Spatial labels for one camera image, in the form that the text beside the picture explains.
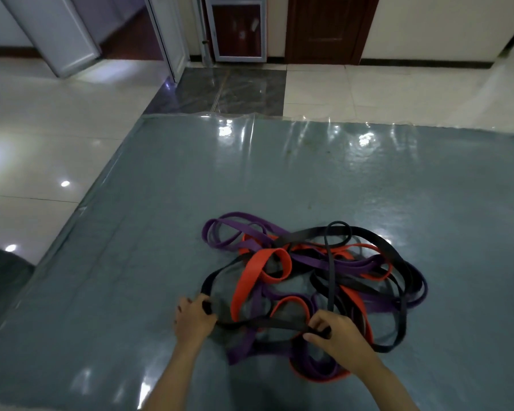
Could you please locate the person's left hand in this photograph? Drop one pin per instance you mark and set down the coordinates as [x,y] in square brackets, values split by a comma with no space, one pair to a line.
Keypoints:
[192,321]

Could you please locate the person's right hand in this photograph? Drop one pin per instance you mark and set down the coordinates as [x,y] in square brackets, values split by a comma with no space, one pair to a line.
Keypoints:
[347,342]

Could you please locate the red resistance band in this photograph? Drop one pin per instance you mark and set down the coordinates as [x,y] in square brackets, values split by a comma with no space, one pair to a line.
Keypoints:
[248,278]

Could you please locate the narrow black resistance band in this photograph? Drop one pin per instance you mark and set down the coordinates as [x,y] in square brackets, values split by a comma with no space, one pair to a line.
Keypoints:
[330,273]

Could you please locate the wide black resistance band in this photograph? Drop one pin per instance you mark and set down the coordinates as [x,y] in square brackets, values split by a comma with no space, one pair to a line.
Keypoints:
[368,236]

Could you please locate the purple band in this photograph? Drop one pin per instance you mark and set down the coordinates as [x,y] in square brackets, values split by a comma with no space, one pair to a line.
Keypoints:
[240,216]

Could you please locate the person's left forearm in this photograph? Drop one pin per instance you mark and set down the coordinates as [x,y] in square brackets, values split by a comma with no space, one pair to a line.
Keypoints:
[171,380]

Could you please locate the teal felt table cover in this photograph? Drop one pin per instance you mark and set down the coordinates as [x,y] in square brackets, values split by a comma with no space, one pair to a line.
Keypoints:
[154,188]

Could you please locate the narrow white door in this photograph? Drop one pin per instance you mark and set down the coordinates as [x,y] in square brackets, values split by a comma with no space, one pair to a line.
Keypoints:
[171,34]

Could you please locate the white framed glass door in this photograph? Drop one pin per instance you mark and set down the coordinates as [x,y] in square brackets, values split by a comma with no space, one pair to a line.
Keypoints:
[235,29]

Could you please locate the dark brown wooden door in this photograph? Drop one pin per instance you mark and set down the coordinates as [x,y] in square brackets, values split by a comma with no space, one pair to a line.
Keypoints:
[325,29]

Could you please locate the white open door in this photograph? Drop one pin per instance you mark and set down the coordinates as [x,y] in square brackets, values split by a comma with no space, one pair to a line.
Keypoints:
[51,29]

